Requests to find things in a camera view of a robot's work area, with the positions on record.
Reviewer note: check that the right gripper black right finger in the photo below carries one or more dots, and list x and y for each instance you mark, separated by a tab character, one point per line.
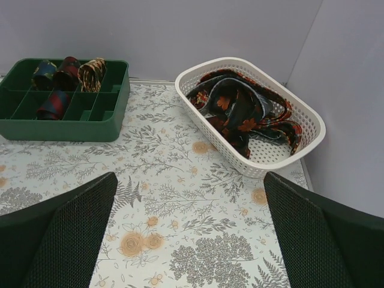
324	243

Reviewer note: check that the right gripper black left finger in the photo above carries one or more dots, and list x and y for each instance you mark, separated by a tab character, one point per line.
55	243

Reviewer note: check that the black tie orange flowers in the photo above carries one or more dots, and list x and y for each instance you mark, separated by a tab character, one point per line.
241	109

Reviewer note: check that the floral patterned table mat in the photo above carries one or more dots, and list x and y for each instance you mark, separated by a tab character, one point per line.
183	216

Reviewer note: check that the green compartment organizer tray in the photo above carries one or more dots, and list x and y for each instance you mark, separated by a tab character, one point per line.
90	117

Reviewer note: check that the red navy striped rolled tie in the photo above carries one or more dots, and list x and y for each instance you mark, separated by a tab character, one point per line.
55	107

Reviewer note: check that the white perforated plastic basket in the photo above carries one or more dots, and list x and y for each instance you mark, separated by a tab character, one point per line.
264	156

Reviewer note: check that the navy patterned rolled tie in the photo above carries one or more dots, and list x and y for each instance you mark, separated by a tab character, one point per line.
42	78

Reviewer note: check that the dark red rolled tie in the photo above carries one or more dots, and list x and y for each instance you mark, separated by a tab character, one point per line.
66	76

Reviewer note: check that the gold patterned rolled tie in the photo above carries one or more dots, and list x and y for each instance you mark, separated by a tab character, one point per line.
90	75

